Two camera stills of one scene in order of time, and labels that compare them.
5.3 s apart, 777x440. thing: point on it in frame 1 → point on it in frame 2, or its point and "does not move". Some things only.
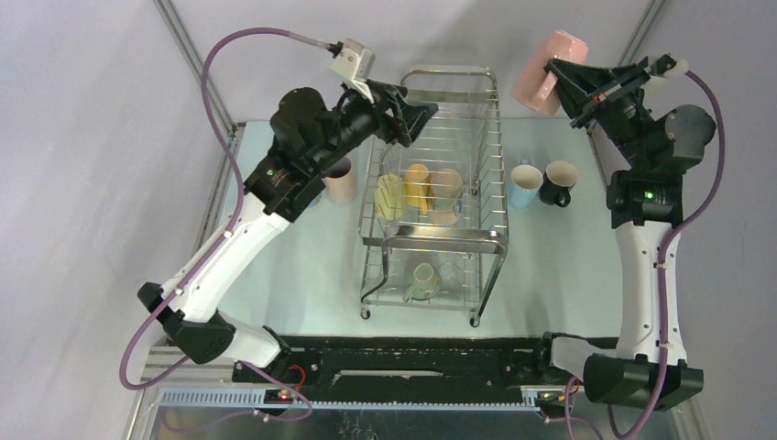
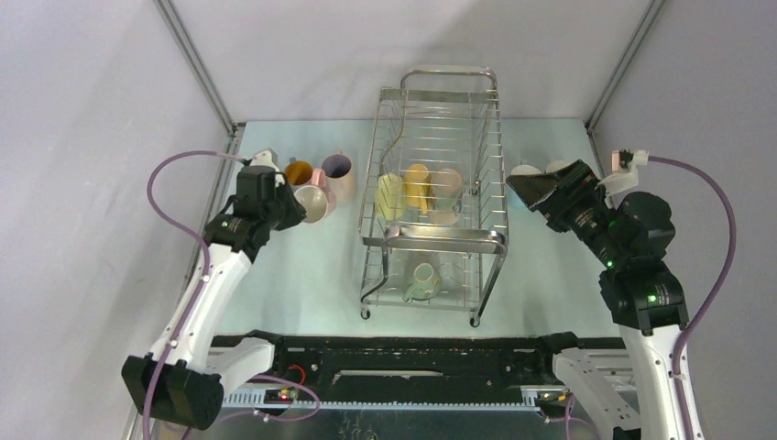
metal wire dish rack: [434, 221] does not move
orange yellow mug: [418, 185] does not move
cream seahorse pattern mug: [445, 186] does not move
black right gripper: [578, 83] → [538, 191]
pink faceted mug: [533, 87] → [318, 200]
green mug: [425, 284] does not move
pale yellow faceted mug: [390, 197] does not move
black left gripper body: [357, 118] → [283, 212]
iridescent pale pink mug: [341, 181] does not move
